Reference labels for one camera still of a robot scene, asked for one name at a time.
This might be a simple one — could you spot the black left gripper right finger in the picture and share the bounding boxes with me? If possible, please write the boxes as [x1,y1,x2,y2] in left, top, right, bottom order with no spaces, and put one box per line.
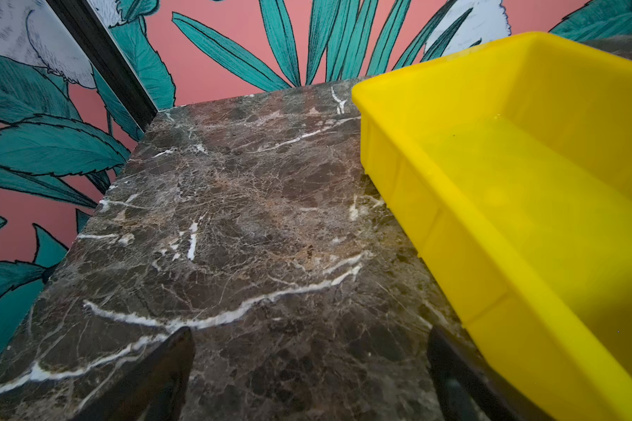
[428,326,551,420]

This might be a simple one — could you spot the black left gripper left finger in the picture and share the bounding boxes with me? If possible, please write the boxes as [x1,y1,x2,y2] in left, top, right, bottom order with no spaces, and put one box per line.
[74,327,195,420]

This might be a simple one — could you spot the yellow plastic bin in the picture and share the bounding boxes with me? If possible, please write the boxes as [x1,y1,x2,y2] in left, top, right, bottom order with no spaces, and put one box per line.
[352,33,632,420]

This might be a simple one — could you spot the black left corner post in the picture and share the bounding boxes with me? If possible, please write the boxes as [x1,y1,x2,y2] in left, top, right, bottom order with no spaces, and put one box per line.
[47,0,157,130]

